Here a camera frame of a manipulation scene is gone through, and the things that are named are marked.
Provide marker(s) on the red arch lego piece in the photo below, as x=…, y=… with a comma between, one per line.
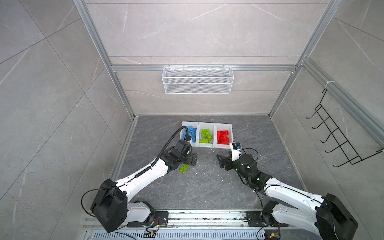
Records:
x=223, y=138

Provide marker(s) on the metal front rail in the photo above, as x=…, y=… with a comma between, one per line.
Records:
x=216, y=224

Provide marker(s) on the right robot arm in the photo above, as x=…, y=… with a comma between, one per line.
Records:
x=325, y=216

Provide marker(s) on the white three-compartment bin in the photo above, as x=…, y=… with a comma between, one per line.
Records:
x=210, y=135

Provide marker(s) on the white wire mesh basket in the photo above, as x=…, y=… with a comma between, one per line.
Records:
x=197, y=80

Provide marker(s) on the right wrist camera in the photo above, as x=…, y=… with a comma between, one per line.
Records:
x=236, y=149

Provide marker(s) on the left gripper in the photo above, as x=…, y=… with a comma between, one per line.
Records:
x=191, y=160

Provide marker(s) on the blue lego brick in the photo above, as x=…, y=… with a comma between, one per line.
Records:
x=192, y=133

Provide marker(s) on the black wire hook rack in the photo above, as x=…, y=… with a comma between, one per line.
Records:
x=340, y=139

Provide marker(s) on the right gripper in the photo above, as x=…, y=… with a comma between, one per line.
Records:
x=224, y=159

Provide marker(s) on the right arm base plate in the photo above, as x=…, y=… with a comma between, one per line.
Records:
x=261, y=219

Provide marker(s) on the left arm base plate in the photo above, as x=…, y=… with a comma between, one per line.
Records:
x=154, y=218

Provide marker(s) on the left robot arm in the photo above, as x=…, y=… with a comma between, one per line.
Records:
x=112, y=204

